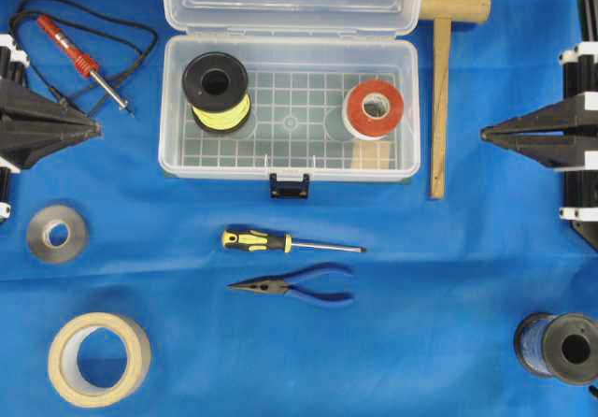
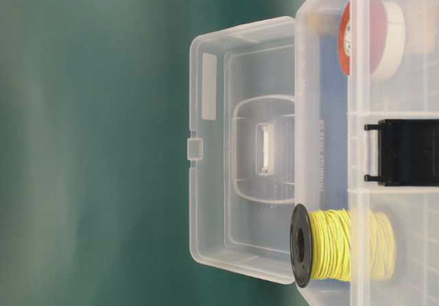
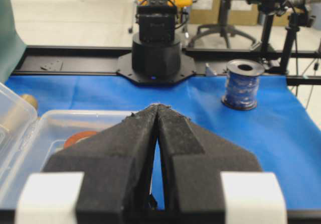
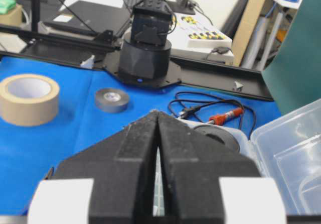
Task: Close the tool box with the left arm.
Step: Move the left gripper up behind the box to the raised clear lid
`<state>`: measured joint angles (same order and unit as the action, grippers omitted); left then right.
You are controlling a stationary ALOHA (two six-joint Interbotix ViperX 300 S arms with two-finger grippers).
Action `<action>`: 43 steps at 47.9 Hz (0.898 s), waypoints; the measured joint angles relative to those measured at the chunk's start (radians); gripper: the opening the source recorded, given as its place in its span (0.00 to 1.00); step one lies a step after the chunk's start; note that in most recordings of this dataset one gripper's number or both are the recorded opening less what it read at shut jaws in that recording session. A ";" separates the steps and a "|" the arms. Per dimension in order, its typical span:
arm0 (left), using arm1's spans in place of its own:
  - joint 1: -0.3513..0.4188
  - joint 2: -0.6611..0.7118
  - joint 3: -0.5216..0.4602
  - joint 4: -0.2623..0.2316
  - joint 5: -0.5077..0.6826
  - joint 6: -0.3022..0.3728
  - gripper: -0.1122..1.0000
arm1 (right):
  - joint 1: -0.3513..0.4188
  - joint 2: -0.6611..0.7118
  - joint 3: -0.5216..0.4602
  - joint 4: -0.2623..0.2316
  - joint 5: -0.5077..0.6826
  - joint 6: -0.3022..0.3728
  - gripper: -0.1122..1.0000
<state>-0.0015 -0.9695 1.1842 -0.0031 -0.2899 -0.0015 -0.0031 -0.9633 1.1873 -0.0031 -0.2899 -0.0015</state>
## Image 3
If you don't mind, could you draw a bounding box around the left gripper black foam left finger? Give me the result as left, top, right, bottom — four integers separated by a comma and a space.
15, 104, 159, 224

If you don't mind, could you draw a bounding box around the left gripper black foam right finger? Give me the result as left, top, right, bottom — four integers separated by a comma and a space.
155, 104, 288, 224

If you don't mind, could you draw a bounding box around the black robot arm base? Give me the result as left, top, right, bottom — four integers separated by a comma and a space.
132, 0, 181, 77

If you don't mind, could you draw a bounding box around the clear plastic tool box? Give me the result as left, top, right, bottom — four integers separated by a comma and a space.
1, 84, 131, 210

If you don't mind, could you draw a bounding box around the orange tape roll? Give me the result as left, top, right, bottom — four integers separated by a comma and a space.
63, 131, 98, 149

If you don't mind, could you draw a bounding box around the black octagonal mounting plate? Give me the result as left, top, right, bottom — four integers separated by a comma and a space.
116, 53, 197, 86

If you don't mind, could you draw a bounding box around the blue table mat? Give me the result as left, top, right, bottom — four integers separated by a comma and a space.
6, 75, 320, 209

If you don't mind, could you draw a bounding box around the brass cylinder fitting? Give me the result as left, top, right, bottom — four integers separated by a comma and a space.
20, 94, 38, 111

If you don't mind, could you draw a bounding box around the black office stool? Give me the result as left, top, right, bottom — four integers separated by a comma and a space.
188, 0, 257, 49

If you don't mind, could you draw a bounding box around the small grey metal bracket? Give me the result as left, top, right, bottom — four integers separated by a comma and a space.
205, 63, 217, 76

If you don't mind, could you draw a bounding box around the blue wire spool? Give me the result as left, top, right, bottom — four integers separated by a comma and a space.
221, 59, 265, 110

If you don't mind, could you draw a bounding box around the black aluminium table rail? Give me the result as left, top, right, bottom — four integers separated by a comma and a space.
13, 47, 320, 86

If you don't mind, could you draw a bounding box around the black camera stand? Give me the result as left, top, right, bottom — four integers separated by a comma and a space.
246, 0, 320, 74

